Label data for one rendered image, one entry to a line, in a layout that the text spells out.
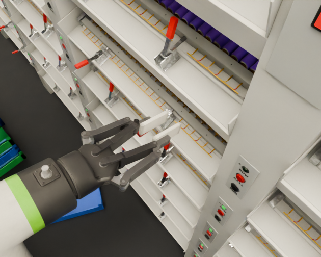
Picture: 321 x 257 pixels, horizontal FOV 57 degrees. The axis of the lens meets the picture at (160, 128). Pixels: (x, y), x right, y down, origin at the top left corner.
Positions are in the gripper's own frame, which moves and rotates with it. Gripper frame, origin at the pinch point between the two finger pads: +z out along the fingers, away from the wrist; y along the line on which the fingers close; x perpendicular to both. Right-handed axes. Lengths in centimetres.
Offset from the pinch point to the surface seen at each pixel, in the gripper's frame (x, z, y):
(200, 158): 7.8, 7.1, -7.1
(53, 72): 64, 19, 96
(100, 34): 3.5, 9.8, 36.7
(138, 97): 7.8, 7.2, 15.1
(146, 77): 3.5, 9.9, 16.2
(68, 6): 0.4, 6.9, 47.9
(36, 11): 24, 13, 89
